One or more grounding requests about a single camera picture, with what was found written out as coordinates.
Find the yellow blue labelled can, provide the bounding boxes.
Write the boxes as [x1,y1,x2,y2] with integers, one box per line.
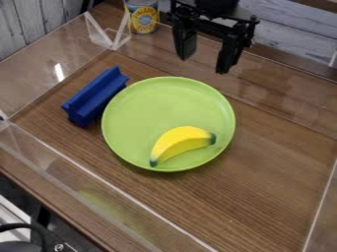
[125,0,159,34]

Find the black cable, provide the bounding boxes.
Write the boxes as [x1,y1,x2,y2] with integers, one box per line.
[0,222,56,252]

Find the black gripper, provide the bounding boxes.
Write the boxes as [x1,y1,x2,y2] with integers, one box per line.
[169,0,259,74]

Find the clear acrylic tray walls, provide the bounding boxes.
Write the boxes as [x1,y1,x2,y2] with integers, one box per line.
[0,5,337,252]

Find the blue plastic block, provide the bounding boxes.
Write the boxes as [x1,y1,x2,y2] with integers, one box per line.
[61,66,128,127]

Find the green plate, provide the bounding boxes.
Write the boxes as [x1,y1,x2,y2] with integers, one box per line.
[101,77,235,172]

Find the yellow toy banana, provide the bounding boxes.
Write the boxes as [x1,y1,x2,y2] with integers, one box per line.
[148,126,216,167]

